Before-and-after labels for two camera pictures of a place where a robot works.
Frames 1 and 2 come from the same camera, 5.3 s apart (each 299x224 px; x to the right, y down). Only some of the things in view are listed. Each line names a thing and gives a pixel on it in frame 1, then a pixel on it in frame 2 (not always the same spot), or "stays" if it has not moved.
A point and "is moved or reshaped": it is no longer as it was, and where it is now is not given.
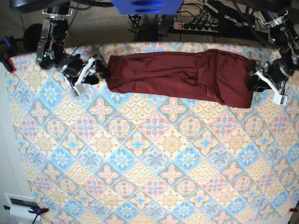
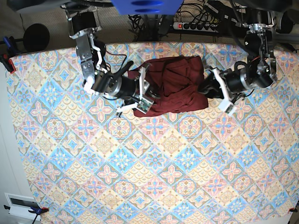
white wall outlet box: x=20 y=205 stays
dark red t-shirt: x=222 y=75 is moved or reshaped
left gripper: x=79 y=72 → x=115 y=85
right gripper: x=273 y=75 → x=227 y=84
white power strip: x=184 y=25 stays
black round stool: x=32 y=36 stays
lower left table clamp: x=36 y=211 stays
